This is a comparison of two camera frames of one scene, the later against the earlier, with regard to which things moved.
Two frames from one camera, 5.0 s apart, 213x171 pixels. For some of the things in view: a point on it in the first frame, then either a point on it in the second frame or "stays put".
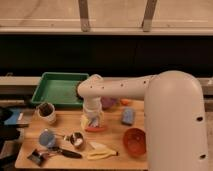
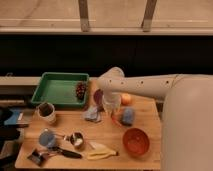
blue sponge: x=127 y=115 stays put
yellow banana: x=98 y=152 stays put
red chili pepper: x=97 y=129 → x=118 y=120
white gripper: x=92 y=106 → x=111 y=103
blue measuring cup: x=47 y=138 stays put
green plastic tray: x=59 y=87 stays put
